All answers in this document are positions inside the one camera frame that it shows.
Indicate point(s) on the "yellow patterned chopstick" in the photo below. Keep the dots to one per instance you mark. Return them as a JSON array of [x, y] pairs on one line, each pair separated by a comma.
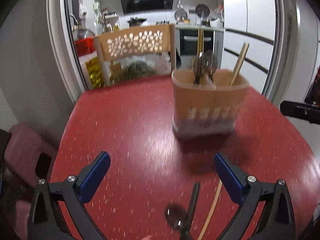
[[200, 42]]

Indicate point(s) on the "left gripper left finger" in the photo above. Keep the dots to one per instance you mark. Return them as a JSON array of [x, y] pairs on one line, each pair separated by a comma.
[[46, 220]]

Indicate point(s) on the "beige plastic utensil holder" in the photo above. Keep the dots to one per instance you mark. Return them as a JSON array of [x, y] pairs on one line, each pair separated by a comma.
[[208, 108]]

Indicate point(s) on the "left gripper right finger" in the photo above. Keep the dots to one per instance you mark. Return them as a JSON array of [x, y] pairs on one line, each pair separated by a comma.
[[277, 220]]

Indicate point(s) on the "steel bowl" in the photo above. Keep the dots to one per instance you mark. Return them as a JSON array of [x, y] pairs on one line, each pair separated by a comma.
[[79, 34]]

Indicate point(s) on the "white refrigerator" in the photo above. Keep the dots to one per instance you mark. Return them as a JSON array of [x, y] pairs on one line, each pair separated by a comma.
[[252, 22]]

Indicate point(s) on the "bag of green vegetables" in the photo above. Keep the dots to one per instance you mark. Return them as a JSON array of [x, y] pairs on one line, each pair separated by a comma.
[[136, 70]]

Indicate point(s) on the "short wooden chopstick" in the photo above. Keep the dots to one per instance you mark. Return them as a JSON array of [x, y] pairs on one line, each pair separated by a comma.
[[211, 212]]

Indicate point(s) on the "beige flower-cutout chair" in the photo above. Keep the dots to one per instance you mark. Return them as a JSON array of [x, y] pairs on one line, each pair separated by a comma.
[[153, 44]]

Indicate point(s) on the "smoky plastic fork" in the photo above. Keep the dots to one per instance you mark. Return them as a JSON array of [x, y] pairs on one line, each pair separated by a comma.
[[209, 64]]

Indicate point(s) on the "built-in black oven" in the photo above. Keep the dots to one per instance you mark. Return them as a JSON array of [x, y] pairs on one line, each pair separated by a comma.
[[189, 39]]

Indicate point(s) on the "pink plastic stool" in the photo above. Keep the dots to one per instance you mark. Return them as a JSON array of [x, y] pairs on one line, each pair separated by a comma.
[[28, 155]]

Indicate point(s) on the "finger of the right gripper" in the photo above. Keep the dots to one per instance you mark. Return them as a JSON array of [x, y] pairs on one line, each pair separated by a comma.
[[301, 111]]

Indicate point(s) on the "smoky plastic spoon back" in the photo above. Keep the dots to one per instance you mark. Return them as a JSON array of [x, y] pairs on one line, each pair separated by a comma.
[[199, 68]]

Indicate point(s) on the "red plastic basket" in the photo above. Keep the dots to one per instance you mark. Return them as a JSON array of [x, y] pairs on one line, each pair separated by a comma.
[[85, 46]]

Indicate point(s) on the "black wok on stove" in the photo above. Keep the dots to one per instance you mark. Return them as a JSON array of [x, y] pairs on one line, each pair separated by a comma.
[[136, 21]]

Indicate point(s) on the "smoky plastic spoon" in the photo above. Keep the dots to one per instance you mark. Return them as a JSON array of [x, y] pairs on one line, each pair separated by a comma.
[[199, 68], [179, 218]]

